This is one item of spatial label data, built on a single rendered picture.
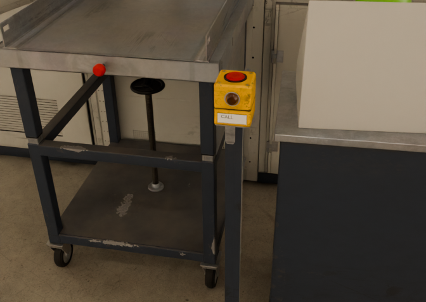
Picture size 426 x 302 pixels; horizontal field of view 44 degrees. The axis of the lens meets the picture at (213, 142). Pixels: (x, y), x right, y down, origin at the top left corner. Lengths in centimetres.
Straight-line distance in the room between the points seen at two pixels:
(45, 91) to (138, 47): 100
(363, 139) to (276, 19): 85
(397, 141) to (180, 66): 55
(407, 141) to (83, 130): 154
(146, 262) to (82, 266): 23
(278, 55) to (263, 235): 69
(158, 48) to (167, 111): 83
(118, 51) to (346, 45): 60
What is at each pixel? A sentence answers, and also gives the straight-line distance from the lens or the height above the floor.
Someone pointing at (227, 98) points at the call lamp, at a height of 88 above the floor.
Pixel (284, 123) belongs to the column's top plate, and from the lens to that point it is 128.
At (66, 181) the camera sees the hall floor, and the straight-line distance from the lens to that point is 245.
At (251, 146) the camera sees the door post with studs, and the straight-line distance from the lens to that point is 226.
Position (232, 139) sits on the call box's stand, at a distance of 120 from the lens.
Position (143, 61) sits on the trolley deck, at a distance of 140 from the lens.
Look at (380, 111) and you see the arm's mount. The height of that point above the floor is 80.
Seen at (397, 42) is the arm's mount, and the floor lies 97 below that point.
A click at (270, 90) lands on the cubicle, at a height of 45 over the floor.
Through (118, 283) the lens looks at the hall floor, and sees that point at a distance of 193.
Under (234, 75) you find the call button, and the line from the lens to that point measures 114.
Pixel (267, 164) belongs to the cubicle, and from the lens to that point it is 230.
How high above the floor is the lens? 138
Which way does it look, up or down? 32 degrees down
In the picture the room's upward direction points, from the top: 1 degrees counter-clockwise
